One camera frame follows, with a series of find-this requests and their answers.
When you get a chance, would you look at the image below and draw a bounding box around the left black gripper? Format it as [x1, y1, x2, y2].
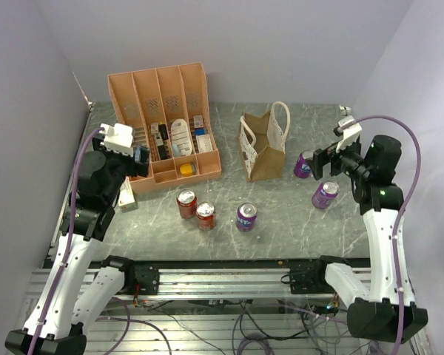
[91, 132, 149, 203]

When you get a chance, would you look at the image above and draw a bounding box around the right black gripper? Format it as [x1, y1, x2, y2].
[305, 134, 371, 181]

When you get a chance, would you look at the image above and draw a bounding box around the purple fanta can back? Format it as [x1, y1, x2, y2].
[293, 150, 314, 179]

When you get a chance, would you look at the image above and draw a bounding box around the purple fanta can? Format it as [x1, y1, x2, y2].
[293, 150, 314, 179]
[312, 180, 339, 209]
[236, 202, 258, 231]

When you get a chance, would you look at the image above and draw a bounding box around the red cola can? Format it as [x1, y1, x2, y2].
[176, 189, 197, 219]
[196, 201, 216, 231]

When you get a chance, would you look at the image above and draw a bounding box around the burlap canvas tote bag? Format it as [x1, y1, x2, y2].
[238, 101, 291, 182]

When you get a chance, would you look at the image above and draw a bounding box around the purple fanta can front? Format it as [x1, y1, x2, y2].
[236, 202, 258, 231]

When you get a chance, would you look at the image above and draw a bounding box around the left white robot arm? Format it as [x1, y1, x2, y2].
[5, 146, 150, 354]

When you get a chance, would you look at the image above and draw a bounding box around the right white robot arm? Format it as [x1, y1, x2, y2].
[281, 135, 428, 345]

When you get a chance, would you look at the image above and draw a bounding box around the small white red box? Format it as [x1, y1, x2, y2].
[118, 177, 138, 212]

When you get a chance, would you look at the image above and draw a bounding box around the black marker pen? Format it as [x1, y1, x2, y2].
[158, 123, 169, 141]

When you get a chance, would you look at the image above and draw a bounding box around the yellow small object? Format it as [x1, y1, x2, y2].
[179, 162, 197, 177]

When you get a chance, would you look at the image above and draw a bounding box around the white oval device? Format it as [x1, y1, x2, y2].
[170, 118, 193, 158]

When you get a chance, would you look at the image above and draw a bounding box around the pink desk organizer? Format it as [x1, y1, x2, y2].
[108, 63, 222, 194]

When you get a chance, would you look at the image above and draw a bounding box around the white label box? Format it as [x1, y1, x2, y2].
[196, 134, 213, 153]

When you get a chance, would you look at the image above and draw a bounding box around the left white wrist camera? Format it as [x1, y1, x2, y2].
[100, 123, 134, 156]

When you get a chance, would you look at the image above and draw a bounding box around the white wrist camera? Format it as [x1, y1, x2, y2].
[334, 115, 362, 153]
[100, 123, 134, 156]

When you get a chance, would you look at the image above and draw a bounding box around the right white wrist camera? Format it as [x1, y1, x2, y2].
[334, 115, 362, 153]

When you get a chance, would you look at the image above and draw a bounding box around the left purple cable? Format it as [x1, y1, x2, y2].
[26, 127, 108, 355]

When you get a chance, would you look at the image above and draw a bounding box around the aluminium rail frame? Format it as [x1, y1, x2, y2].
[24, 258, 417, 300]

